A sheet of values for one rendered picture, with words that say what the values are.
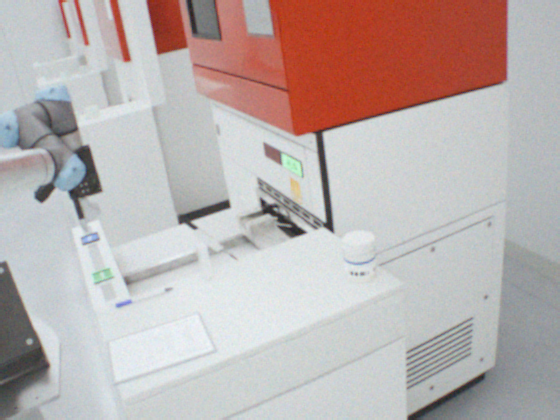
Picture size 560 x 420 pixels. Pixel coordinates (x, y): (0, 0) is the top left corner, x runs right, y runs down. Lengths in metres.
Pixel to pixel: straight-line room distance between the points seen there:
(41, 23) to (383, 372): 8.50
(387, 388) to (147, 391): 0.59
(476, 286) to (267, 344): 1.05
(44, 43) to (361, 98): 8.13
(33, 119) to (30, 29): 8.05
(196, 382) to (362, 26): 0.91
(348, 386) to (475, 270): 0.81
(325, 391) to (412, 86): 0.82
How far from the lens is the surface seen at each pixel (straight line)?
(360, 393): 1.28
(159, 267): 1.66
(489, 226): 1.86
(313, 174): 1.40
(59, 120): 1.26
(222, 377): 1.06
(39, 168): 1.09
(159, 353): 1.09
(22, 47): 9.26
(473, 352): 2.13
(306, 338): 1.09
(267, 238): 1.60
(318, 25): 1.30
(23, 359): 1.43
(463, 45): 1.59
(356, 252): 1.14
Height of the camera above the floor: 1.61
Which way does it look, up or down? 26 degrees down
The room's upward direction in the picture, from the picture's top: 9 degrees counter-clockwise
